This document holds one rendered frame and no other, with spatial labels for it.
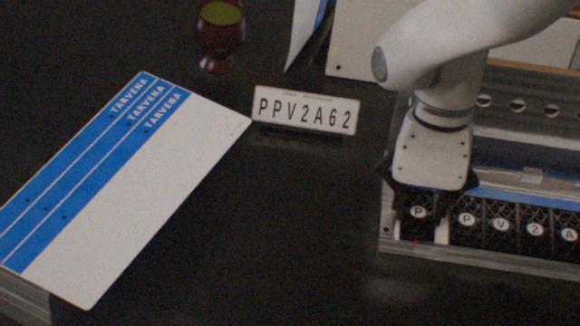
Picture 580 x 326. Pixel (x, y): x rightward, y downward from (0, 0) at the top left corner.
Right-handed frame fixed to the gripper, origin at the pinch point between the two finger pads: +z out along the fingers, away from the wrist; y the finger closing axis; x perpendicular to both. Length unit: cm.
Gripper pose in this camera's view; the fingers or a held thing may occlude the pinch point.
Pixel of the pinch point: (420, 206)
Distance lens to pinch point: 166.8
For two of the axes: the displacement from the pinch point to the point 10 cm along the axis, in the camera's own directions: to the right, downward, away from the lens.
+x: 0.8, -5.5, 8.3
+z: -1.3, 8.3, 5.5
